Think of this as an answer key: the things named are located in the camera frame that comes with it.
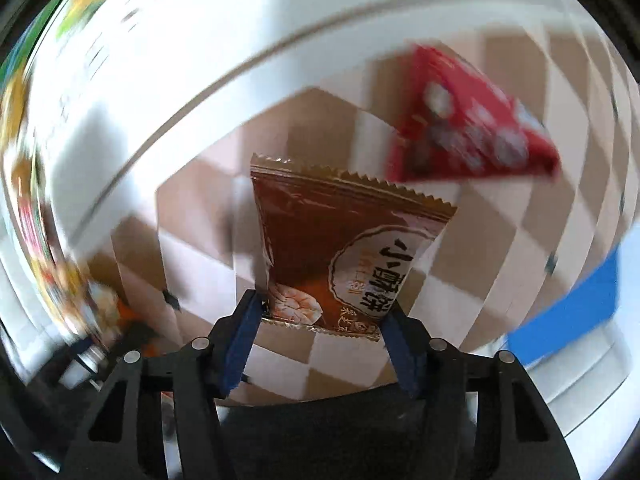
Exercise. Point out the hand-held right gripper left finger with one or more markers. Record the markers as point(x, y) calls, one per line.
point(240, 345)

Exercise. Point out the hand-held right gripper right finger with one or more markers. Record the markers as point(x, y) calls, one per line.
point(406, 355)

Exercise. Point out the brown walnut snack packet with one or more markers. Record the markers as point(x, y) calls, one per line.
point(320, 240)

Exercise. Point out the small red snack packet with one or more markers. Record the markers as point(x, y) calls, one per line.
point(450, 120)

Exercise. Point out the blue flat sheet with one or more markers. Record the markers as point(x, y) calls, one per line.
point(565, 310)

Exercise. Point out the heap of colourful packets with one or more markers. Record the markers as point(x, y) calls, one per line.
point(45, 270)

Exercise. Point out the white checkered tablecloth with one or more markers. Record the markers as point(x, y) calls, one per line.
point(175, 110)

